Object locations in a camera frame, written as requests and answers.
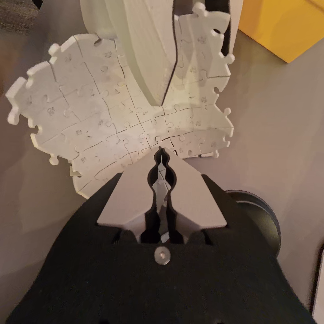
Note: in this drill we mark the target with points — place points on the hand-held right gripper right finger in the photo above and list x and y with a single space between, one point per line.
197 200

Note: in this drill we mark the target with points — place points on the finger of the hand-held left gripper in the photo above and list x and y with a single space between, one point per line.
144 50
236 15

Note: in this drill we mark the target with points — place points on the white partly built puzzle ball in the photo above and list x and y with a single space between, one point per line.
88 114

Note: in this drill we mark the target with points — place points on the yellow box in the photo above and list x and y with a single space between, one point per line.
283 25

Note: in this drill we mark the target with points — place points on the black round dish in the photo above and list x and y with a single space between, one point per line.
263 220

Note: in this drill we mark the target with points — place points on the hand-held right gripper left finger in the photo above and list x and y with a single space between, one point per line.
126 197

